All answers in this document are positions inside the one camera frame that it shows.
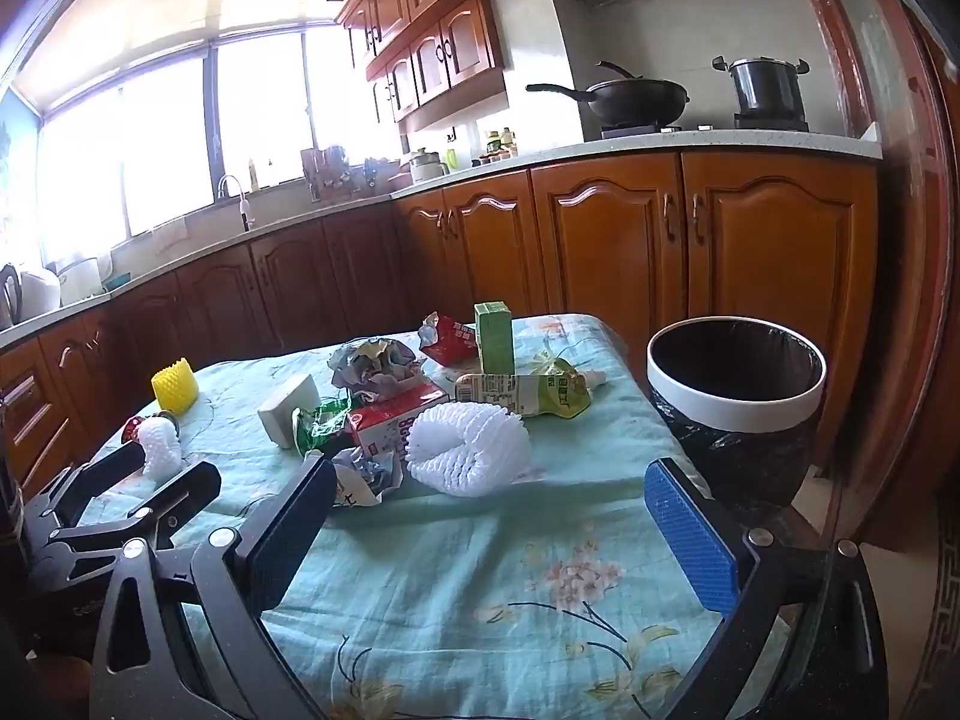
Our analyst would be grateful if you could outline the green spout pouch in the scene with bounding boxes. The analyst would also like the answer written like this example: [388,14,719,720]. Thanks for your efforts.
[455,356,607,419]

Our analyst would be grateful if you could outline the green foil wrapper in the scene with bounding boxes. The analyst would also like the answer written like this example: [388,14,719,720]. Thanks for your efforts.
[292,399,353,458]

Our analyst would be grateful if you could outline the sink faucet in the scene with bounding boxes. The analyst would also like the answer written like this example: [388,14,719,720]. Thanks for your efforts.
[217,175,256,233]

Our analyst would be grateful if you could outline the black wok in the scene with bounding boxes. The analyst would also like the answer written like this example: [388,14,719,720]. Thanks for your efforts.
[525,60,691,127]

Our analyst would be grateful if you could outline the gas stove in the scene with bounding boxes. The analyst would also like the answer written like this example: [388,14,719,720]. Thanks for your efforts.
[600,112,811,140]

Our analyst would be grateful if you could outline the row of condiment bottles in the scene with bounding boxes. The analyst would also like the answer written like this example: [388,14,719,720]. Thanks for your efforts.
[480,127,518,166]

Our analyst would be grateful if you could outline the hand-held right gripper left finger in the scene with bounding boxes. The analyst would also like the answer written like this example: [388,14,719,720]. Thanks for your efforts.
[90,452,338,720]

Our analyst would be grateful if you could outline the dark steel cooking pot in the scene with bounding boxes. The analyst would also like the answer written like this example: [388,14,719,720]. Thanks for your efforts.
[712,55,811,117]

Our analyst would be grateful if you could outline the white kettle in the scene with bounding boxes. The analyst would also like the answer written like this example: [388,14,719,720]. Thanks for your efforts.
[19,268,61,316]

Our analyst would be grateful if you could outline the green juice carton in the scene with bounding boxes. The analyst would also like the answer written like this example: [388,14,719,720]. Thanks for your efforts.
[474,301,515,376]

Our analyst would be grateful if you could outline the crumpled white paper wrapper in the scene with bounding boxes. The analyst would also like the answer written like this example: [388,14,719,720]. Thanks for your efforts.
[330,446,406,507]

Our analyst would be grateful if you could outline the kitchen window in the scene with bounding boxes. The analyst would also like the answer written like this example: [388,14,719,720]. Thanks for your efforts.
[30,22,406,256]

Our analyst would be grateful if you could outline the knife block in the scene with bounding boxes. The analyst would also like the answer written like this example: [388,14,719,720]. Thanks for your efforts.
[300,146,353,203]

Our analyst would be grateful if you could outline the wooden base cabinets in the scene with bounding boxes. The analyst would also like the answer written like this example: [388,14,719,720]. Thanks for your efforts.
[0,152,878,496]

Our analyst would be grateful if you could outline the large white foam fruit net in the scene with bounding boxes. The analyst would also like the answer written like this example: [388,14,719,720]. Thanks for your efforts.
[405,401,532,497]

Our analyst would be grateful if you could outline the red snack wrapper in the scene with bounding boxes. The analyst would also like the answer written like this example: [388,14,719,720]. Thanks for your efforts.
[418,311,481,368]

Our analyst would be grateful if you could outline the yellow foam fruit net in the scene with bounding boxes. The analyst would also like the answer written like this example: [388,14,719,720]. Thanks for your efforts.
[151,361,200,415]

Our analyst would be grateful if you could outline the white rice cooker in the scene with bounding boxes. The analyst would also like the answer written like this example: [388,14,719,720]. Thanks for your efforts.
[56,256,102,307]

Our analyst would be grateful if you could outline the red wooden door frame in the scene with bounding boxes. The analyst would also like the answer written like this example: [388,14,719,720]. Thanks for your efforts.
[795,0,960,548]

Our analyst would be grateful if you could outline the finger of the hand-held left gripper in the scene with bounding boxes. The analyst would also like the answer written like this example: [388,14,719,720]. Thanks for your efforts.
[26,442,149,535]
[47,460,224,565]

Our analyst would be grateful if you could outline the white rimmed bin black liner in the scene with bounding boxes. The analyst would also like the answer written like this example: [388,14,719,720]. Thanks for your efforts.
[646,317,828,511]

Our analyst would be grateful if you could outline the small white foam fruit net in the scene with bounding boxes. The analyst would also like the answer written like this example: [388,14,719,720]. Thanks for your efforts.
[139,420,183,481]

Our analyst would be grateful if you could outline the wooden wall cabinets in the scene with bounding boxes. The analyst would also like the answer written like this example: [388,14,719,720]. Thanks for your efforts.
[337,0,526,127]

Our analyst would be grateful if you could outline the crumpled grey wrapper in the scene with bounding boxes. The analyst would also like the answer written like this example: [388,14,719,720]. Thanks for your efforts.
[328,337,425,402]

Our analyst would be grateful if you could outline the light blue floral tablecloth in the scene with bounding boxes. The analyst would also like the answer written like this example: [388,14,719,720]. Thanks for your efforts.
[75,313,796,720]

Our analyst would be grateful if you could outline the speckled white countertop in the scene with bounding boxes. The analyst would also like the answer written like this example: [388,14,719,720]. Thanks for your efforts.
[0,131,884,350]

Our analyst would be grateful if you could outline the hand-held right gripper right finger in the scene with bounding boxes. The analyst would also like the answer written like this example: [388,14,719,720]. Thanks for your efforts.
[643,456,890,720]

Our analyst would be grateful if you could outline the small white box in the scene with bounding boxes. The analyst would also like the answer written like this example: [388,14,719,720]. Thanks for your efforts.
[257,373,322,449]

